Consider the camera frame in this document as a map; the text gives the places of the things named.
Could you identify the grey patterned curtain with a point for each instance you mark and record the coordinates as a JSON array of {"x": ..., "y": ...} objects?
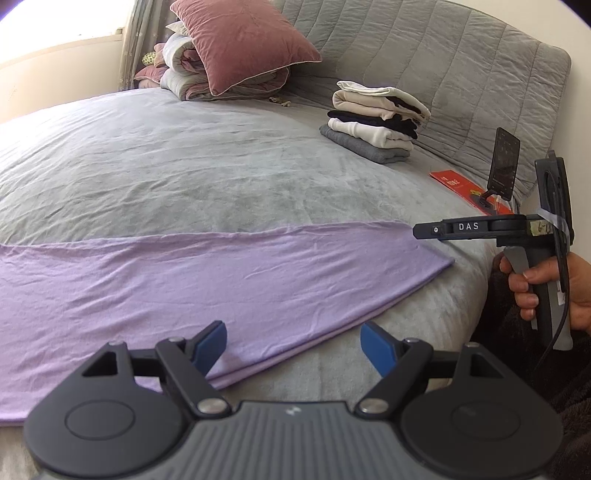
[{"x": 134, "y": 46}]

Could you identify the beige folded garment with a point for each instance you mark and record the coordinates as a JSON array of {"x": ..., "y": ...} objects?
[{"x": 360, "y": 101}]

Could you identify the purple pants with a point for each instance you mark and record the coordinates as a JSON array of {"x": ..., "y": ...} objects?
[{"x": 231, "y": 277}]

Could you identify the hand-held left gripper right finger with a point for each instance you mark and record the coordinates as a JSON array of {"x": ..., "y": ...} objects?
[{"x": 376, "y": 346}]

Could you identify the folded grey pink quilt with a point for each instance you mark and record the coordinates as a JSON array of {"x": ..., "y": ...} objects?
[{"x": 184, "y": 69}]

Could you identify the small pink cushion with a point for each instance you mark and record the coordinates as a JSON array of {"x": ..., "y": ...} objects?
[{"x": 147, "y": 74}]

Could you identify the red box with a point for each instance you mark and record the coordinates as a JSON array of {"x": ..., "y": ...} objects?
[{"x": 455, "y": 182}]

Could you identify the grey quilted headboard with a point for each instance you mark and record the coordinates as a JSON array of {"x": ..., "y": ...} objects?
[{"x": 438, "y": 69}]

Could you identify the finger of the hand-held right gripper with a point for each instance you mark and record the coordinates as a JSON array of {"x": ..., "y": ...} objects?
[{"x": 461, "y": 227}]

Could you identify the white knit folded garment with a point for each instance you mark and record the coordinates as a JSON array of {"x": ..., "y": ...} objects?
[{"x": 369, "y": 131}]

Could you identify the phone stand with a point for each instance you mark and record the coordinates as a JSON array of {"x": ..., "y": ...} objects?
[{"x": 491, "y": 203}]

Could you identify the green patterned cloth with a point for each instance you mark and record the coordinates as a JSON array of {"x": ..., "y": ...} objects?
[{"x": 148, "y": 59}]

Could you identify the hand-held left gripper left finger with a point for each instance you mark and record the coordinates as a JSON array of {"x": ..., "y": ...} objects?
[{"x": 212, "y": 344}]

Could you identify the black phone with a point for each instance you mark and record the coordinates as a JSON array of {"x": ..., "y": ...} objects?
[{"x": 505, "y": 161}]

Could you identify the pink velvet pillow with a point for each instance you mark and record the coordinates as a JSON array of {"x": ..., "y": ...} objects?
[{"x": 240, "y": 41}]

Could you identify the person's right hand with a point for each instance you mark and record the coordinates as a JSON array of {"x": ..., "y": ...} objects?
[{"x": 579, "y": 295}]

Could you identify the small beige tassel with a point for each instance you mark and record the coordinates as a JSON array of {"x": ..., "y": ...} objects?
[{"x": 281, "y": 101}]

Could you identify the grey bed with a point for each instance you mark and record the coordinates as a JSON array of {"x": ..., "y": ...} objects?
[{"x": 184, "y": 161}]

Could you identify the white cushion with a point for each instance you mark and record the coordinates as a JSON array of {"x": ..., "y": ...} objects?
[{"x": 178, "y": 34}]

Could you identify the grey folded garment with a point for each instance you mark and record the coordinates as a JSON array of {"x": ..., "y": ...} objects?
[{"x": 351, "y": 141}]

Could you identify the window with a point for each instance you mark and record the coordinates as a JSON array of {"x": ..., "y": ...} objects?
[{"x": 46, "y": 27}]

